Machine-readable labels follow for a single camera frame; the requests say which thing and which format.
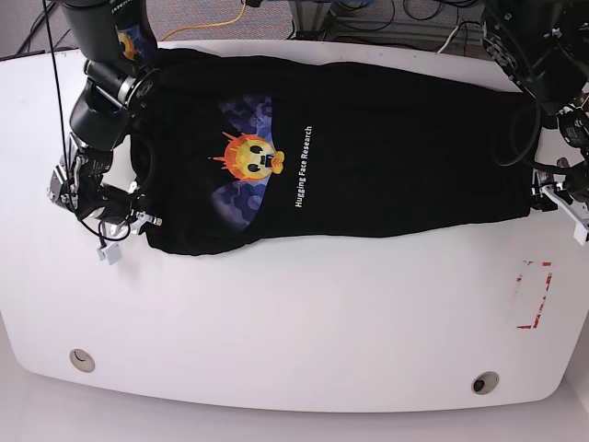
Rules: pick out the table cable grommet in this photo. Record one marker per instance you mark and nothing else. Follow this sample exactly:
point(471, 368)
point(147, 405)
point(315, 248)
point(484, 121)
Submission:
point(485, 383)
point(82, 361)

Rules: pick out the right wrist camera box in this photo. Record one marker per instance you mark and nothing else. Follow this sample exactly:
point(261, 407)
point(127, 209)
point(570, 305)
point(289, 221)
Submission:
point(111, 253)

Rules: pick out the black t-shirt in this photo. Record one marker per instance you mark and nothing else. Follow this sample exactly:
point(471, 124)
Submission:
point(249, 148)

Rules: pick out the right table cable grommet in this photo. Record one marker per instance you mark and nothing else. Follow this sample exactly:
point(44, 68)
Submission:
point(485, 383)

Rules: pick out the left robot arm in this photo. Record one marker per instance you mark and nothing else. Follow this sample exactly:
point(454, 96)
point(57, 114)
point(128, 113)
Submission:
point(542, 47)

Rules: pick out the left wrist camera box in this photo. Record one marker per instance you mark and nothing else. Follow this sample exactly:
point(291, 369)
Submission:
point(581, 233)

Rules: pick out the red tape rectangle marking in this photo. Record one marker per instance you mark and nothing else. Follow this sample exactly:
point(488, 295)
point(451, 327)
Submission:
point(530, 293)

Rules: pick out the left table cable grommet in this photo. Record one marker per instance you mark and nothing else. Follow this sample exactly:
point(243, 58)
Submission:
point(82, 361)

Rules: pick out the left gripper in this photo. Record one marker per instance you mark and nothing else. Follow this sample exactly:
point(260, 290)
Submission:
point(570, 195)

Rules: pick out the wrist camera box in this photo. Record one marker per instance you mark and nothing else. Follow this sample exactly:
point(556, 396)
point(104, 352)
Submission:
point(111, 253)
point(581, 233)

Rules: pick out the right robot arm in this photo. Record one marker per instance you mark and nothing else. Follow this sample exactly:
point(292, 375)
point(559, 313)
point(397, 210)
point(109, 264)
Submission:
point(120, 48)

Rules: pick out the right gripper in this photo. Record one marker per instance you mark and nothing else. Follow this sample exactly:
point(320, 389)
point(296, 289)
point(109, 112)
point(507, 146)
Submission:
point(117, 223)

